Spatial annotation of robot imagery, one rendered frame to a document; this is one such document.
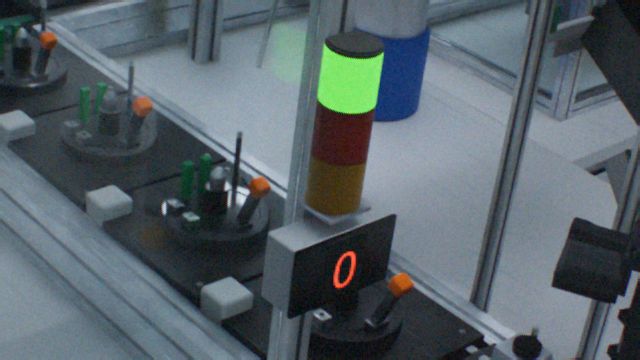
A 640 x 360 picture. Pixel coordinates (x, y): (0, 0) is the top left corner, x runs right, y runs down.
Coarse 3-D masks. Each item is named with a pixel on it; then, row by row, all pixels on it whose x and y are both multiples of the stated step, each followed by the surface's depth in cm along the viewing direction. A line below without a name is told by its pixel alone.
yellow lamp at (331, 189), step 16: (320, 160) 109; (320, 176) 109; (336, 176) 108; (352, 176) 109; (320, 192) 110; (336, 192) 109; (352, 192) 110; (320, 208) 110; (336, 208) 110; (352, 208) 111
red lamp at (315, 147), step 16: (320, 112) 107; (336, 112) 106; (368, 112) 106; (320, 128) 107; (336, 128) 106; (352, 128) 106; (368, 128) 107; (320, 144) 108; (336, 144) 107; (352, 144) 107; (368, 144) 109; (336, 160) 108; (352, 160) 108
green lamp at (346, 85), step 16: (336, 64) 104; (352, 64) 103; (368, 64) 103; (320, 80) 106; (336, 80) 104; (352, 80) 104; (368, 80) 104; (320, 96) 106; (336, 96) 105; (352, 96) 105; (368, 96) 105; (352, 112) 105
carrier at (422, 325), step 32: (384, 288) 150; (320, 320) 140; (352, 320) 143; (384, 320) 143; (416, 320) 148; (448, 320) 149; (320, 352) 141; (352, 352) 141; (384, 352) 142; (416, 352) 143; (448, 352) 143
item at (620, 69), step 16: (608, 0) 136; (624, 0) 137; (608, 16) 137; (624, 16) 135; (592, 32) 139; (608, 32) 137; (624, 32) 135; (592, 48) 140; (608, 48) 138; (624, 48) 135; (608, 64) 138; (624, 64) 136; (608, 80) 139; (624, 80) 136; (624, 96) 137
